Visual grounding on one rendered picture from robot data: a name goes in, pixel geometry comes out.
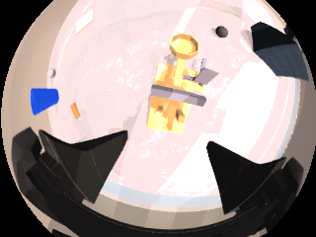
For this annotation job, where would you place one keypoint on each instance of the blue cup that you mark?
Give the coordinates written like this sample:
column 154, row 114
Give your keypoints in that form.
column 42, row 99

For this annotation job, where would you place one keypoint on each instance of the orange flat bar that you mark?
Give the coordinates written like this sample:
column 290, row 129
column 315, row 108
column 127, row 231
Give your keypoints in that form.
column 75, row 111

